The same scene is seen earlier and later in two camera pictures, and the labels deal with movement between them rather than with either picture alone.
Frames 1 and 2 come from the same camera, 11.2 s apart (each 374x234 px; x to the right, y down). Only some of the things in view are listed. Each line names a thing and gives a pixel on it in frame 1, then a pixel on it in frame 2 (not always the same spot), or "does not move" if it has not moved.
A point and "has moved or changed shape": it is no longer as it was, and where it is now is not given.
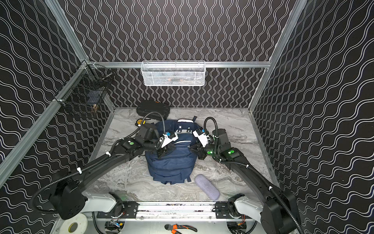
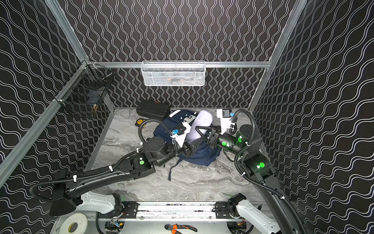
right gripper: (198, 150) to (213, 139)
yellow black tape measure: (139, 122) does not move
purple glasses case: (211, 191) to (202, 118)
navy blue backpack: (176, 167) has moved or changed shape
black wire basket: (87, 86) does not move
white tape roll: (82, 221) does not move
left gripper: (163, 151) to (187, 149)
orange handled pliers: (174, 228) does not move
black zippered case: (153, 109) does not move
